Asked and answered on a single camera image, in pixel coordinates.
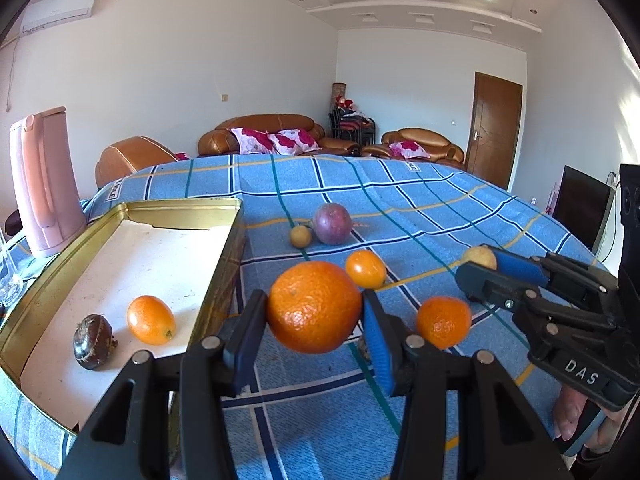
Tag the large orange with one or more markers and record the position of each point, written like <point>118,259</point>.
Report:
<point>313,307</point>

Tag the orange kumquat in tray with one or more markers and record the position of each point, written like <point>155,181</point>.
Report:
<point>151,321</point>

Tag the yellow-brown round fruit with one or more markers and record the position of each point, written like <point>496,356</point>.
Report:
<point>481,255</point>

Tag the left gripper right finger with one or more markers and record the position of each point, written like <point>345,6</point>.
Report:
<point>392,346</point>

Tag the clear glass water bottle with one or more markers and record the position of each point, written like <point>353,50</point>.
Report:
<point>11,282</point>

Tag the brown leather armchair right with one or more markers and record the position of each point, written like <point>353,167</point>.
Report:
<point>442,151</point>

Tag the dark passion fruit in tray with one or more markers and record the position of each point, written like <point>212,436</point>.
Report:
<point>93,342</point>

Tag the gold metal tray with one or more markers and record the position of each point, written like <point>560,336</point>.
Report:
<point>184,252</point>

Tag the brown wooden door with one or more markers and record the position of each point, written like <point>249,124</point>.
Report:
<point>495,126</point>

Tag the pink floral pillow on armchair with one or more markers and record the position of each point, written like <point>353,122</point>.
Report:
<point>407,150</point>

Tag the pink electric kettle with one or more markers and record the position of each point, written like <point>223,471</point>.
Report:
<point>44,182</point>

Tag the mandarin orange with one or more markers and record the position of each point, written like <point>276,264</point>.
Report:
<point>444,321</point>

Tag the orange kumquat on table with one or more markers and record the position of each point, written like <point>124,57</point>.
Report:
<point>366,269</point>

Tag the white air conditioner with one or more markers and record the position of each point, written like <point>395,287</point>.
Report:
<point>47,13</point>

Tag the stacked dark chairs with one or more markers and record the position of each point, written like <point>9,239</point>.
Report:
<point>349,124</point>

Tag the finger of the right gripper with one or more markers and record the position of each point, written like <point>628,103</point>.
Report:
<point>520,262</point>
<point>517,290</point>

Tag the brown leather armchair left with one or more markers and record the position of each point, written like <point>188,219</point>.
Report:
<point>131,155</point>

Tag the blue plaid tablecloth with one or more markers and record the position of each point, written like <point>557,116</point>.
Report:
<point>324,416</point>

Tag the purple passion fruit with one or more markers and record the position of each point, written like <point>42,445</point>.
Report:
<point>332,224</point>

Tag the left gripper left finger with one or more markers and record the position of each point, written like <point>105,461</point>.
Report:
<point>242,336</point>

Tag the black television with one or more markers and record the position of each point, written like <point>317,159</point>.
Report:
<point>583,206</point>

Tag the small yellow longan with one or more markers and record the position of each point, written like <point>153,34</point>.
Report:
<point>300,237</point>

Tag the brown leather armchair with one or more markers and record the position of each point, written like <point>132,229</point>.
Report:
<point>442,151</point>
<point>131,155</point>

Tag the dark passion fruit on table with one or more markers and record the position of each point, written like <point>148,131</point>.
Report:
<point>364,349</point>

